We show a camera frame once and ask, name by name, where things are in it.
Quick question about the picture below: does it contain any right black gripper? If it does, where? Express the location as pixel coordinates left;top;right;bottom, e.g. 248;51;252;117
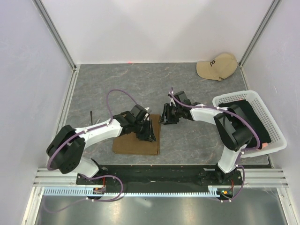
158;103;182;125

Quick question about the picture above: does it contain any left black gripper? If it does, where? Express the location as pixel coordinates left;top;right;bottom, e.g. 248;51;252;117
133;118;156;142

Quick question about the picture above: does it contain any brown cloth napkin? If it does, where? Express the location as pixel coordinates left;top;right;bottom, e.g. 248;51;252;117
112;114;161;156

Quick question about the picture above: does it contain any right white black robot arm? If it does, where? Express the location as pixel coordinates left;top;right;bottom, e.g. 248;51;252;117
160;102;260;185

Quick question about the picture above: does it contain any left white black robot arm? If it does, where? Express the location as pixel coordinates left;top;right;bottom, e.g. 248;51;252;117
46;111;156;184

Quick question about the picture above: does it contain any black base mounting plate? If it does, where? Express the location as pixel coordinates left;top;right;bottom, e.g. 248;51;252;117
76;164;242;188

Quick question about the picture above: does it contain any beige baseball cap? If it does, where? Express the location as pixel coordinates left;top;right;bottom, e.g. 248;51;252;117
196;53;238;81

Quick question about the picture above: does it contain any black cloth in basket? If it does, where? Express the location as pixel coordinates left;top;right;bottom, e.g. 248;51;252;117
223;99;271;150

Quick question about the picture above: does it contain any white plastic basket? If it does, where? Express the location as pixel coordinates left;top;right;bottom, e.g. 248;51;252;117
212;90;287;158

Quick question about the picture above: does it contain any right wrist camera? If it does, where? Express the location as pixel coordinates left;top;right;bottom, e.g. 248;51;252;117
168;91;191;106

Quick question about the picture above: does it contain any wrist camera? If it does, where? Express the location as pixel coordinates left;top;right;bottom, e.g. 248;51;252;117
168;91;191;106
130;104;151;122

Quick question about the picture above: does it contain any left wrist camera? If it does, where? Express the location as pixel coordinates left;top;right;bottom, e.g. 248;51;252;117
130;104;151;122

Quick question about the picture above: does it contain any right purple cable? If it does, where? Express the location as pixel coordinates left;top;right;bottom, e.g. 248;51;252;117
170;87;262;203

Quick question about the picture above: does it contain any purple cable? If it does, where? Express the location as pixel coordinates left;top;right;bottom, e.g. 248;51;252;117
43;88;141;213
170;87;262;203

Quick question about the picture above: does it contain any light blue cable duct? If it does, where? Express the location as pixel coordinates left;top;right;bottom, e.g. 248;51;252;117
43;186;233;197

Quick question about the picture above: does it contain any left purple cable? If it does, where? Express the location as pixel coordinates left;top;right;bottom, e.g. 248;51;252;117
43;88;141;213

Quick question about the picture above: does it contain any left aluminium frame post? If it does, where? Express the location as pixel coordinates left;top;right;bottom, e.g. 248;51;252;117
33;0;76;70

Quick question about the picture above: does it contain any aluminium frame post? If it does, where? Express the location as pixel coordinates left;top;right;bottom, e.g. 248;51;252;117
239;0;282;68
33;0;76;70

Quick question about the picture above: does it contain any front aluminium rail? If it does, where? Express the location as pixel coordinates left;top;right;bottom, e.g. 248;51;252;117
33;168;288;188

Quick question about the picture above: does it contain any right aluminium frame post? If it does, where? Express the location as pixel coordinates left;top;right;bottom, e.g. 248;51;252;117
239;0;282;68

